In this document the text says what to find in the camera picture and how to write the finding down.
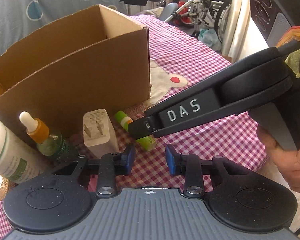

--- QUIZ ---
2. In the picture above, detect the person's right hand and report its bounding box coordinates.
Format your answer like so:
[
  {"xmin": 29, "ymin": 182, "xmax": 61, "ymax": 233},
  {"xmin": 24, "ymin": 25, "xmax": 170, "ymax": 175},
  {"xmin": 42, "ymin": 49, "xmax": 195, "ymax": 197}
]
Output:
[{"xmin": 257, "ymin": 125, "xmax": 300, "ymax": 192}]

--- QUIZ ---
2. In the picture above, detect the pink plastic lid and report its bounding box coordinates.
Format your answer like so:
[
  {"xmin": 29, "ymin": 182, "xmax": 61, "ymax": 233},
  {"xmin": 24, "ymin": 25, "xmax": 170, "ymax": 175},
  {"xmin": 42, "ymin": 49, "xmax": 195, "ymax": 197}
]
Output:
[{"xmin": 87, "ymin": 174, "xmax": 98, "ymax": 192}]

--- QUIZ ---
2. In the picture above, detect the white power adapter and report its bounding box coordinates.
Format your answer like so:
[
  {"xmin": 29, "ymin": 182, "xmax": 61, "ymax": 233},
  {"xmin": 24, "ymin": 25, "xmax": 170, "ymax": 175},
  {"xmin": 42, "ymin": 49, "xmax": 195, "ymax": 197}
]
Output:
[{"xmin": 83, "ymin": 109, "xmax": 119, "ymax": 159}]

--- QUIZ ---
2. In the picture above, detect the green lip balm tube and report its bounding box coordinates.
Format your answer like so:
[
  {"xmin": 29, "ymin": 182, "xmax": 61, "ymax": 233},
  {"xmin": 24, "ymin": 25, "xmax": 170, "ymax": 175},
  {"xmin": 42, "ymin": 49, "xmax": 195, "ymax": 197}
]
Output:
[{"xmin": 114, "ymin": 111, "xmax": 156, "ymax": 152}]

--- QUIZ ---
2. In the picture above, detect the green glass dropper bottle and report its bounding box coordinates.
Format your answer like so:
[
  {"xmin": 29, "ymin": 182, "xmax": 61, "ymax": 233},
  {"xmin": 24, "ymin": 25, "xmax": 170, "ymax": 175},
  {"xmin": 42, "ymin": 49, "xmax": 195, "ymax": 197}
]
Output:
[{"xmin": 19, "ymin": 111, "xmax": 79, "ymax": 162}]

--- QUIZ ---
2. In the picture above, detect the white green-label bottle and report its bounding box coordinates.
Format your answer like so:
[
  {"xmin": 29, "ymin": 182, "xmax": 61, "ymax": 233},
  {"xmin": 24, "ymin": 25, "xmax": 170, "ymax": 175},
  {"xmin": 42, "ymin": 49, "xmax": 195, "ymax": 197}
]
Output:
[{"xmin": 0, "ymin": 121, "xmax": 49, "ymax": 184}]

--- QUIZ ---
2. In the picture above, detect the brown cardboard box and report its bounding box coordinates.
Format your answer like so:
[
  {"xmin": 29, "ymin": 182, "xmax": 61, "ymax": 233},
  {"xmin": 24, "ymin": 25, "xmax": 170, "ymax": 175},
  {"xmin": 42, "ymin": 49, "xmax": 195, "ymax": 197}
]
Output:
[{"xmin": 0, "ymin": 5, "xmax": 151, "ymax": 144}]

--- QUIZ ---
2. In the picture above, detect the wheelchair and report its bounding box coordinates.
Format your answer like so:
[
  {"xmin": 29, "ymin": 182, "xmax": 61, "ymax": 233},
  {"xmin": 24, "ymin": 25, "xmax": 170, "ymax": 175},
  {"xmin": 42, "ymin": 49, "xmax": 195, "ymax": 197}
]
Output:
[{"xmin": 159, "ymin": 0, "xmax": 232, "ymax": 42}]

